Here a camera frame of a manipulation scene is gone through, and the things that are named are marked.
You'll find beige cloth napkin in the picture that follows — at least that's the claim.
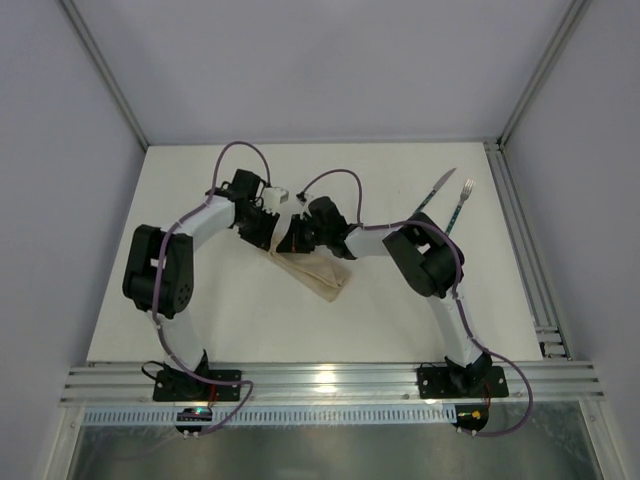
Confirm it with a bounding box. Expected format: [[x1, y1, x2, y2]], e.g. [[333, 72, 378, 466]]
[[268, 247, 351, 302]]

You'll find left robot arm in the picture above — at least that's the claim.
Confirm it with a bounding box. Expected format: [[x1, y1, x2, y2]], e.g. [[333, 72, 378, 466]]
[[122, 169, 289, 383]]

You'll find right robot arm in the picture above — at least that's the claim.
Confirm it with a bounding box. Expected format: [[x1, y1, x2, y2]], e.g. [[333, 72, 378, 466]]
[[276, 196, 493, 396]]

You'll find left controller board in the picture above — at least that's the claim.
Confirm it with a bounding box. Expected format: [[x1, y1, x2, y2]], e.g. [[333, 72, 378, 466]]
[[174, 407, 213, 438]]

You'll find controller board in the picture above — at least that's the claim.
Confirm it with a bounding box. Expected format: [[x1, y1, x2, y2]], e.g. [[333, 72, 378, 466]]
[[453, 404, 489, 435], [174, 407, 213, 438]]

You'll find right controller board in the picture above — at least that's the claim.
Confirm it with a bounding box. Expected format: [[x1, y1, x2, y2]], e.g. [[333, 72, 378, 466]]
[[453, 404, 489, 435]]

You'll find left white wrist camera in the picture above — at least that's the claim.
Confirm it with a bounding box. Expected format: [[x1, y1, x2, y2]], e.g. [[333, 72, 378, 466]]
[[261, 186, 289, 213]]

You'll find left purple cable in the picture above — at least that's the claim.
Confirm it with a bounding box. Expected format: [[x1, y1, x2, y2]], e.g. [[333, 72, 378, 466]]
[[151, 141, 255, 435]]

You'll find purple cable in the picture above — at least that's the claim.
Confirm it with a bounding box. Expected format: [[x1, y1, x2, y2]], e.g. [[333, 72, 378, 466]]
[[151, 141, 255, 435], [297, 168, 534, 440]]

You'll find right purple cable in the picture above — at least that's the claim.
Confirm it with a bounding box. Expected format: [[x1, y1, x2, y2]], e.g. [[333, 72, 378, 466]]
[[297, 168, 534, 440]]

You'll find knife with green handle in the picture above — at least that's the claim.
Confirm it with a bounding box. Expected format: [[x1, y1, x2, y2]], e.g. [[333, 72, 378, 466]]
[[414, 167, 457, 213]]

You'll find fork with green handle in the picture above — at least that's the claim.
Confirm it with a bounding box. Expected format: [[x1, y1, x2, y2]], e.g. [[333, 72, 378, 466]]
[[445, 179, 475, 235]]

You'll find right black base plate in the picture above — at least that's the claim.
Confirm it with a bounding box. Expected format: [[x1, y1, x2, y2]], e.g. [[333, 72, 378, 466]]
[[416, 364, 510, 399]]

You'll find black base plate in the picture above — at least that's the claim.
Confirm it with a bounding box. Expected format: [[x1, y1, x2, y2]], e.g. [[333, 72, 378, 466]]
[[152, 369, 242, 402], [416, 364, 510, 399]]

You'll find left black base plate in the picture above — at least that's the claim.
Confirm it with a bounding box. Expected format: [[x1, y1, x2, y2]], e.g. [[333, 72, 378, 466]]
[[152, 369, 242, 402]]

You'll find slotted cable duct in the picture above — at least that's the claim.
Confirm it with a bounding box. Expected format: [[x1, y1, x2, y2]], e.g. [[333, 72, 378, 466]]
[[82, 403, 455, 427]]

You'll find left aluminium frame post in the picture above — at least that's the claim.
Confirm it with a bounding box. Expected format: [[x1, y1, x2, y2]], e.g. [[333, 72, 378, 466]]
[[56, 0, 150, 152]]

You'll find aluminium frame post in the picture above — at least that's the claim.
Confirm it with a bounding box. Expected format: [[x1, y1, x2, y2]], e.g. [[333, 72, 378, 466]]
[[497, 0, 592, 147], [56, 0, 150, 152]]

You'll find front aluminium rail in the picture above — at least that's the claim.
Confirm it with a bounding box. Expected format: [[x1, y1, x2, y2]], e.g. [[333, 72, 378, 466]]
[[60, 360, 604, 405]]

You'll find right aluminium side rail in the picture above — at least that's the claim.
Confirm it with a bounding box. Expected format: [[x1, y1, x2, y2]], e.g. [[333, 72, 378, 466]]
[[484, 139, 572, 361]]

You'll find right aluminium frame post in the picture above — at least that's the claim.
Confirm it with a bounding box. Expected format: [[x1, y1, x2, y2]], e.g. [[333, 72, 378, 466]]
[[497, 0, 592, 147]]

